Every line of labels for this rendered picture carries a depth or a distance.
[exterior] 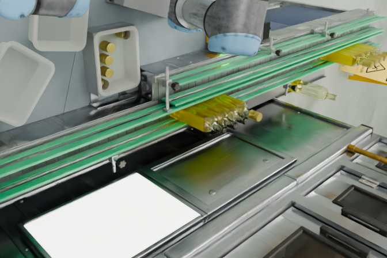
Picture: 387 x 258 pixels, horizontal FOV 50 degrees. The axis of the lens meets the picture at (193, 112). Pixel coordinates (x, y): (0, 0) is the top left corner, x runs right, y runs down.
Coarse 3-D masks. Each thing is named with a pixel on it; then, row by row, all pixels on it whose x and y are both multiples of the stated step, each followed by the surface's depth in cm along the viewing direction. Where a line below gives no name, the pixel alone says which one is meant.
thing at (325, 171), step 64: (192, 128) 180; (256, 128) 184; (320, 128) 184; (64, 192) 139; (256, 192) 135; (320, 192) 142; (384, 192) 143; (0, 256) 111; (192, 256) 111; (256, 256) 115; (320, 256) 116; (384, 256) 115
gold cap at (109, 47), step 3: (102, 42) 144; (105, 42) 143; (108, 42) 143; (102, 45) 143; (105, 45) 142; (108, 45) 141; (111, 45) 142; (114, 45) 143; (102, 48) 143; (105, 48) 142; (108, 48) 142; (111, 48) 142; (114, 48) 143; (108, 51) 142; (111, 51) 143
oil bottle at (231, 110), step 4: (208, 100) 164; (212, 100) 164; (216, 100) 164; (212, 104) 161; (216, 104) 161; (220, 104) 161; (224, 104) 161; (228, 104) 161; (220, 108) 158; (224, 108) 157; (228, 108) 157; (232, 108) 158; (236, 108) 158; (228, 112) 156; (232, 112) 156; (236, 112) 157; (228, 116) 156; (232, 116) 156
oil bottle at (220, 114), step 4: (196, 104) 161; (200, 104) 161; (204, 104) 161; (208, 104) 161; (200, 108) 158; (204, 108) 157; (208, 108) 157; (212, 108) 157; (216, 108) 157; (208, 112) 155; (212, 112) 154; (216, 112) 154; (220, 112) 154; (224, 112) 154; (216, 116) 152; (220, 116) 152; (224, 116) 153; (220, 120) 152
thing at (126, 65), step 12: (96, 36) 134; (108, 36) 145; (132, 36) 146; (96, 48) 135; (120, 48) 150; (132, 48) 148; (96, 60) 137; (120, 60) 152; (132, 60) 150; (120, 72) 154; (132, 72) 152; (120, 84) 151; (132, 84) 151
